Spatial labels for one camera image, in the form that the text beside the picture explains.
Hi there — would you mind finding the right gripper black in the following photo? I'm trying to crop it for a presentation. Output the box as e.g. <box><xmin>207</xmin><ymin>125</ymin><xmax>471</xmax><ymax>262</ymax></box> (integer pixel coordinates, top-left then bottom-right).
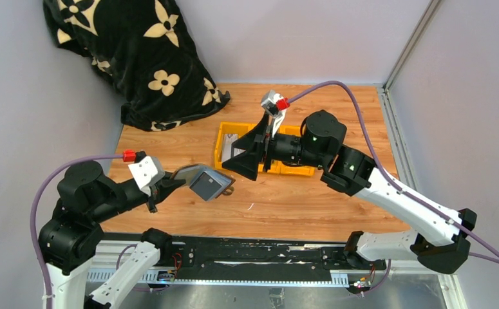
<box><xmin>222</xmin><ymin>111</ymin><xmax>327</xmax><ymax>181</ymax></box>

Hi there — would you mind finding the brown leather card holder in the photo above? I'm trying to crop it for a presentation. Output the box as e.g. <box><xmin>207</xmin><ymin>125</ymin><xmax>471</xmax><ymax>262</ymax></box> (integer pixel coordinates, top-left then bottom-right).
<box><xmin>172</xmin><ymin>164</ymin><xmax>235</xmax><ymax>201</ymax></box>

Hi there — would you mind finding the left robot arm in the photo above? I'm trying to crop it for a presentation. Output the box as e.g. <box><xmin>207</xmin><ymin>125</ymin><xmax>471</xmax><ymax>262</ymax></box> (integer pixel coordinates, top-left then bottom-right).
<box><xmin>33</xmin><ymin>160</ymin><xmax>185</xmax><ymax>308</ymax></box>

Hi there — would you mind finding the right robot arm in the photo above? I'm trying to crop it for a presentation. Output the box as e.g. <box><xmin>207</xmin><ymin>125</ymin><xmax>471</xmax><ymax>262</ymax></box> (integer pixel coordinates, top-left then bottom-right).
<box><xmin>222</xmin><ymin>110</ymin><xmax>476</xmax><ymax>274</ymax></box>

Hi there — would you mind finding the silver cards pile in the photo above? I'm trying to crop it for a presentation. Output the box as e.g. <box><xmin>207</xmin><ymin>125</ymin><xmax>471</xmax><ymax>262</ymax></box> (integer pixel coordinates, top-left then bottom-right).
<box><xmin>221</xmin><ymin>133</ymin><xmax>243</xmax><ymax>162</ymax></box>

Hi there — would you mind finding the yellow bin left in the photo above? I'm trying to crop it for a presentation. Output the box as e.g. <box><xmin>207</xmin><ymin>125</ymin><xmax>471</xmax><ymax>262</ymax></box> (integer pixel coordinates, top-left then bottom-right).
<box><xmin>214</xmin><ymin>122</ymin><xmax>255</xmax><ymax>169</ymax></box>

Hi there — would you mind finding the yellow bin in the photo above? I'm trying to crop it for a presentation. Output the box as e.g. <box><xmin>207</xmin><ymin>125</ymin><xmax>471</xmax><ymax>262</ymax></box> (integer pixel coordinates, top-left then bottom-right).
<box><xmin>278</xmin><ymin>126</ymin><xmax>315</xmax><ymax>177</ymax></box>
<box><xmin>247</xmin><ymin>122</ymin><xmax>279</xmax><ymax>173</ymax></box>
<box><xmin>214</xmin><ymin>122</ymin><xmax>255</xmax><ymax>169</ymax></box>

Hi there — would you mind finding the yellow bin middle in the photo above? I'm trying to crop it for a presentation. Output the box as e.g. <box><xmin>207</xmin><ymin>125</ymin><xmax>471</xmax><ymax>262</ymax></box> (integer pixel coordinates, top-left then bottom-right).
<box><xmin>247</xmin><ymin>122</ymin><xmax>279</xmax><ymax>173</ymax></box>

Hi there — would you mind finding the yellow bin right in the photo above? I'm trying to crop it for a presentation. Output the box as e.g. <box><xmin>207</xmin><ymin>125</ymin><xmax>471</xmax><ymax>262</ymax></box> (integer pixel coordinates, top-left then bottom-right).
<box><xmin>278</xmin><ymin>126</ymin><xmax>315</xmax><ymax>177</ymax></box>

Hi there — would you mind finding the black floral blanket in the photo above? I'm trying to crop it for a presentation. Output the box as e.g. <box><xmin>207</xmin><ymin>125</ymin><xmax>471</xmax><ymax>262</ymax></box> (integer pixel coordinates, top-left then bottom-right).
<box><xmin>42</xmin><ymin>0</ymin><xmax>231</xmax><ymax>131</ymax></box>

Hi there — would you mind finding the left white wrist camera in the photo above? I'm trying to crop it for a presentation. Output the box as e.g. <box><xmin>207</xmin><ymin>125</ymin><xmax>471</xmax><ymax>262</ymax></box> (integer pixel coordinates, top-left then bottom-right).
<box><xmin>128</xmin><ymin>156</ymin><xmax>165</xmax><ymax>196</ymax></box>

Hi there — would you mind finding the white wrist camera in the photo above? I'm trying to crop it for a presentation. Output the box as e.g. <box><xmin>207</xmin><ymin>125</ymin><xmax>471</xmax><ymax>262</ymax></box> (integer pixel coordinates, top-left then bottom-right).
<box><xmin>128</xmin><ymin>156</ymin><xmax>165</xmax><ymax>196</ymax></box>
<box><xmin>261</xmin><ymin>90</ymin><xmax>290</xmax><ymax>137</ymax></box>

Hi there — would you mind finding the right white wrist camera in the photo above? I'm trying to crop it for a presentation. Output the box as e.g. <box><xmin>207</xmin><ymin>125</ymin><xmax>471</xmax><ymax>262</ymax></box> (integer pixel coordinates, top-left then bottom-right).
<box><xmin>261</xmin><ymin>90</ymin><xmax>290</xmax><ymax>137</ymax></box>

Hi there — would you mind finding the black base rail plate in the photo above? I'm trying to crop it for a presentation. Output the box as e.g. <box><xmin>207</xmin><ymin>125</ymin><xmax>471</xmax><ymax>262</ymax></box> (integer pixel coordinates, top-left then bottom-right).
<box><xmin>156</xmin><ymin>236</ymin><xmax>386</xmax><ymax>283</ymax></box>

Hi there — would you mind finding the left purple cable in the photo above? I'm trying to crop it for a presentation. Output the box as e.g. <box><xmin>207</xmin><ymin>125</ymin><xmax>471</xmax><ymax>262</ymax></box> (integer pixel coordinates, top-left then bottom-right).
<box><xmin>29</xmin><ymin>149</ymin><xmax>137</xmax><ymax>309</ymax></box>

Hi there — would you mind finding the purple cable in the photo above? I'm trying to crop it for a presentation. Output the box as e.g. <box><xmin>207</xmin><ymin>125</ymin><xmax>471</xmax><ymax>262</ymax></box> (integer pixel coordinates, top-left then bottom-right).
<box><xmin>275</xmin><ymin>80</ymin><xmax>499</xmax><ymax>275</ymax></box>
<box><xmin>29</xmin><ymin>149</ymin><xmax>137</xmax><ymax>309</ymax></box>

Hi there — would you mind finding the aluminium frame post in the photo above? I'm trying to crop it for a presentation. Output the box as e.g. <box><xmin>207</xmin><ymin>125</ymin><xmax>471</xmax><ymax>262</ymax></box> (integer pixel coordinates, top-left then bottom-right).
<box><xmin>382</xmin><ymin>0</ymin><xmax>443</xmax><ymax>90</ymax></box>

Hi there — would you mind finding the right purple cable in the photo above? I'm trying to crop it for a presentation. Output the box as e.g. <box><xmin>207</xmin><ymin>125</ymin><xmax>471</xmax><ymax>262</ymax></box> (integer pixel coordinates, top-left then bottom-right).
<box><xmin>275</xmin><ymin>80</ymin><xmax>499</xmax><ymax>275</ymax></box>

